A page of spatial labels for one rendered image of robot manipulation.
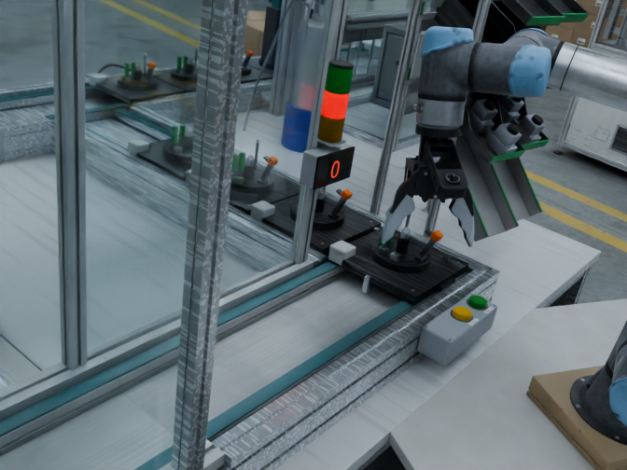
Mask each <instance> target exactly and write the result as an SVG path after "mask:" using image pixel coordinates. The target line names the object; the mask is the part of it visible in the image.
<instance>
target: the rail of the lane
mask: <svg viewBox="0 0 627 470"><path fill-rule="evenodd" d="M499 273H500V271H499V270H495V269H493V268H491V267H489V266H487V265H485V264H482V265H480V266H479V267H477V268H476V269H474V270H473V271H471V272H470V273H469V274H467V275H466V276H464V277H463V278H461V279H460V280H458V281H455V279H454V278H451V279H449V280H448V281H446V282H445V283H443V284H441V285H440V286H439V291H438V292H439V293H438V294H436V295H435V296H433V297H432V298H430V299H429V300H427V301H426V302H424V303H423V304H421V305H420V306H418V307H417V308H415V309H414V310H412V311H410V312H409V313H407V314H406V315H404V316H403V317H401V318H399V319H398V320H396V321H395V322H393V323H392V324H390V325H389V326H388V327H386V328H385V329H383V330H382V331H380V332H379V333H377V334H376V335H374V336H372V337H371V338H369V339H367V340H366V341H364V342H363V343H361V344H360V345H358V346H357V347H355V348H354V349H352V350H351V351H350V352H348V353H346V354H345V355H343V356H342V357H340V358H339V359H337V360H336V361H334V362H333V363H331V364H330V365H328V366H326V367H325V368H323V369H322V370H320V371H319V372H317V373H315V374H314V375H312V376H311V377H310V378H309V379H307V380H305V381H304V382H302V383H301V384H299V385H298V386H296V387H295V388H293V389H292V390H290V391H288V392H287V393H285V394H283V395H282V396H280V397H279V398H277V399H276V400H274V401H273V402H271V403H270V404H269V405H268V406H266V407H265V408H263V409H261V410H259V411H258V412H256V413H255V414H253V415H252V416H250V417H249V418H247V419H246V420H244V421H243V422H241V423H239V424H238V425H236V426H235V427H233V428H231V429H230V430H228V432H226V433H225V434H223V435H221V436H220V437H218V438H217V439H215V440H214V441H212V442H211V443H212V444H213V449H215V448H218V449H220V450H221V451H222V452H224V453H225V460H224V464H223V465H221V466H222V467H223V470H275V469H276V468H278V467H279V466H280V465H282V464H283V463H285V462H286V461H287V460H289V459H290V458H291V457H293V456H294V455H295V454H296V453H298V452H299V451H300V450H302V449H303V448H305V447H306V446H307V445H309V444H310V443H311V442H313V441H314V440H315V439H316V438H318V437H319V436H320V435H322V434H323V433H324V432H325V431H326V430H328V429H329V428H330V427H332V426H333V425H334V424H335V423H337V422H338V421H340V420H341V419H342V418H344V417H345V416H346V415H348V414H349V413H350V412H352V411H353V410H354V409H355V408H357V407H358V406H360V405H361V404H362V403H364V402H365V401H366V400H368V399H369V398H370V397H372V396H373V395H374V394H376V393H377V392H378V391H380V390H381V389H382V388H383V387H384V386H385V385H387V384H388V383H389V382H391V381H392V380H393V379H395V378H396V377H397V376H399V375H400V374H401V373H403V372H404V371H405V370H407V369H408V368H409V367H411V366H412V365H413V364H415V363H416V362H417V361H419V360H420V359H421V358H423V357H424V356H425V355H424V354H422V353H420V352H418V351H416V348H417V344H418V340H419V337H420V333H421V329H422V327H423V326H424V325H426V324H427V323H429V322H430V321H431V320H433V319H434V318H436V317H437V316H439V315H440V314H441V313H443V312H444V311H446V310H448V309H449V308H450V307H451V306H452V305H454V304H455V303H457V302H458V301H459V300H461V299H462V298H464V297H466V296H467V295H468V294H470V293H471V294H474V295H476V296H481V297H484V298H485V299H486V300H487V301H489V302H491V300H492V297H493V294H494V290H495V286H496V283H497V279H498V276H499Z"/></svg>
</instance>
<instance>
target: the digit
mask: <svg viewBox="0 0 627 470"><path fill-rule="evenodd" d="M343 157H344V153H341V154H338V155H335V156H332V157H330V160H329V165H328V171H327V182H326V184H328V183H330V182H333V181H336V180H339V179H341V168H342V163H343Z"/></svg>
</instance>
